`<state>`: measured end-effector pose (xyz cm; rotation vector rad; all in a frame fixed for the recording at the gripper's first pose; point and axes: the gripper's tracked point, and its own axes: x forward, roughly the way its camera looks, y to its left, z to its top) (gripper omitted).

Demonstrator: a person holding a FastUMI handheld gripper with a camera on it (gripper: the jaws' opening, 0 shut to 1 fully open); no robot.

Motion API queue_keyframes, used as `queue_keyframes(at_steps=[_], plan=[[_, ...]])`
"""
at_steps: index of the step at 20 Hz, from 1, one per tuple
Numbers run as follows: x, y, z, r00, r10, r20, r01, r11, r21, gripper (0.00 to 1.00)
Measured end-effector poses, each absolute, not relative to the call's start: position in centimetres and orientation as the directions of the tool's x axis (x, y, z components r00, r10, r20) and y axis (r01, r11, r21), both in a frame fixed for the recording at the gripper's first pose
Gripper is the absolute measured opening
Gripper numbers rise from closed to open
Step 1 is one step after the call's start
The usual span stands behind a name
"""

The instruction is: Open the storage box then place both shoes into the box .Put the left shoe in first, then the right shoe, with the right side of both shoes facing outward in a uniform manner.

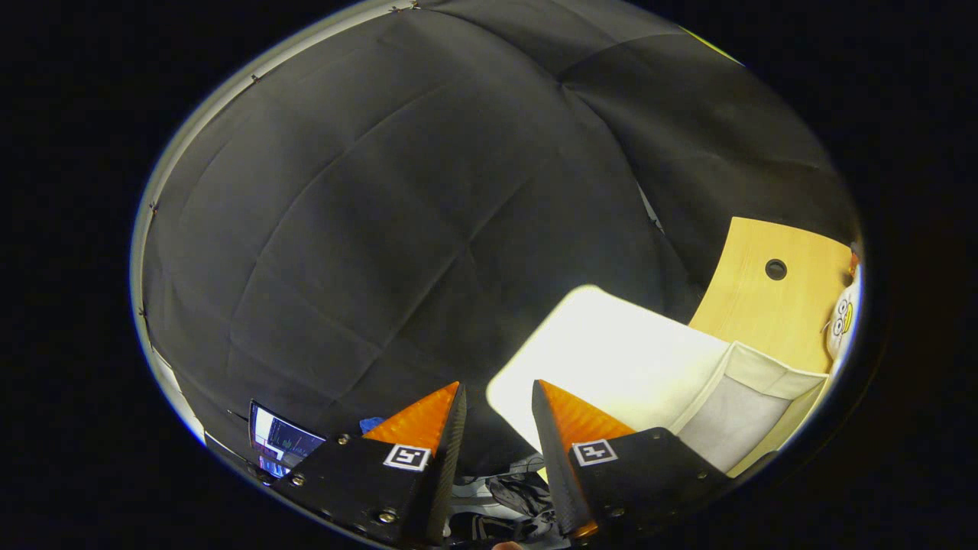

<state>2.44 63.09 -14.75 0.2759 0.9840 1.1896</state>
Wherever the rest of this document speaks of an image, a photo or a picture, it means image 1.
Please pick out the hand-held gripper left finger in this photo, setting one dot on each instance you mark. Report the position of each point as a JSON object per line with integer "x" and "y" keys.
{"x": 447, "y": 473}

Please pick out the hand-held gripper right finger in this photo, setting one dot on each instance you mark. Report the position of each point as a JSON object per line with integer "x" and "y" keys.
{"x": 554, "y": 466}

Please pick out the cream fabric storage box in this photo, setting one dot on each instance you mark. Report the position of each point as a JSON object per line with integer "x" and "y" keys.
{"x": 611, "y": 359}

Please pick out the blue cloth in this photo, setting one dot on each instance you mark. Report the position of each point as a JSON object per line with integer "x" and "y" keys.
{"x": 372, "y": 424}

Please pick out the computer monitor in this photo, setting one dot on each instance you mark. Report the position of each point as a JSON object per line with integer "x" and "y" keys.
{"x": 283, "y": 439}

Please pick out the white duck plush toy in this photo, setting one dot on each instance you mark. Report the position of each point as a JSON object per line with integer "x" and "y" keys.
{"x": 842, "y": 321}

